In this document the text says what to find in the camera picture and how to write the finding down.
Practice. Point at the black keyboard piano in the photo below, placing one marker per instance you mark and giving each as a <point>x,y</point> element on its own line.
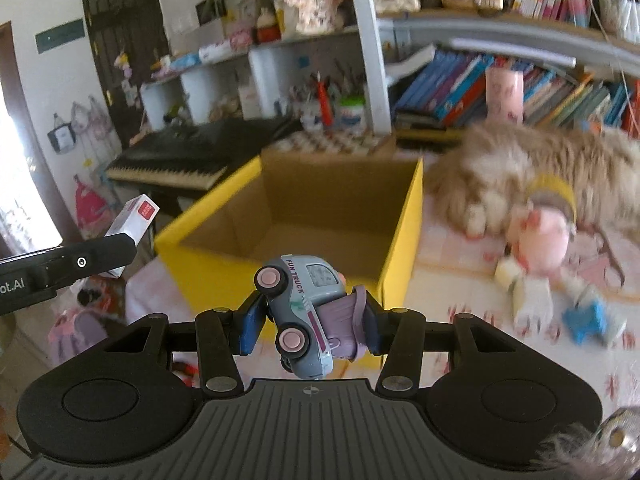
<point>190,155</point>

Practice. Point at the blue white toy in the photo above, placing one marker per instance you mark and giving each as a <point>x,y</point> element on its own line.
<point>585,322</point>

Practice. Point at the yellow tape roll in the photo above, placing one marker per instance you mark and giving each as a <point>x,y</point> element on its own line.
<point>552,187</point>

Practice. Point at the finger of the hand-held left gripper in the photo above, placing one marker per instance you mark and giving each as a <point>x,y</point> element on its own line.
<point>95,259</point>

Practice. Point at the grey-blue toy truck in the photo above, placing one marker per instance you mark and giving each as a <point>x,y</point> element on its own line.
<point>305,310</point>

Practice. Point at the white desk bookshelf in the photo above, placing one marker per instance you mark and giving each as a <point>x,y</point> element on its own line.
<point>372,60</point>

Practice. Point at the small white red carton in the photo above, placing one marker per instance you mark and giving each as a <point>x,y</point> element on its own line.
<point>135,215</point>

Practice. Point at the yellow cardboard box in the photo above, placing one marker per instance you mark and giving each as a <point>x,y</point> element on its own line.
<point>330,200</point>

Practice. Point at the wooden chessboard box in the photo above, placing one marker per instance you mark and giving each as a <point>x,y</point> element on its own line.
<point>330,144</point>

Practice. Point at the grey fluffy fur trim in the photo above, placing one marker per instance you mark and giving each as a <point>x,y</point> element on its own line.
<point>575,450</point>

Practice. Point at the pink printed cup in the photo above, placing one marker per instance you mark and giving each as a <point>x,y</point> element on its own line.
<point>504,95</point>

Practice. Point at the fluffy cream cat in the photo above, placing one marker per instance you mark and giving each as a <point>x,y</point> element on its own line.
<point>550,160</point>

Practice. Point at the white pen holder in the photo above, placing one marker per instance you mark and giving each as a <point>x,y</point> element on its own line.
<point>312,117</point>

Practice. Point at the pink printed desk mat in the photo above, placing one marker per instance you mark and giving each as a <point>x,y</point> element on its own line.
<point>465,300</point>

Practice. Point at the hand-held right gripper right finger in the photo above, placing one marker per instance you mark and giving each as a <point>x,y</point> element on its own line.
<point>371,327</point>

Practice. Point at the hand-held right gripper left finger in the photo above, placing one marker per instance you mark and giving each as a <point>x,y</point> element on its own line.
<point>252,322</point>

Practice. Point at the dark wooden door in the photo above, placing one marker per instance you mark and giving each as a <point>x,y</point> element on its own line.
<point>125,35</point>

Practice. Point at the green wall sign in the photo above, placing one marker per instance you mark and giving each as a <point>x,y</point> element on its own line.
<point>60,36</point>

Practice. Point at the white desk lamp bar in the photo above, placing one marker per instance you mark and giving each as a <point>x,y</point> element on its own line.
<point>510,51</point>

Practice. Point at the pink plush toy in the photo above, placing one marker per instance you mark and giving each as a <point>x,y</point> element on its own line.
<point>542,240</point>

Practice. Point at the white jar green lid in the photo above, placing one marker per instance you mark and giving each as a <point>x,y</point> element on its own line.
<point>350,117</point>

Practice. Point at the cream white toy block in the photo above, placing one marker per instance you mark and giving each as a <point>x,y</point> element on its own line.
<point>532,302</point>

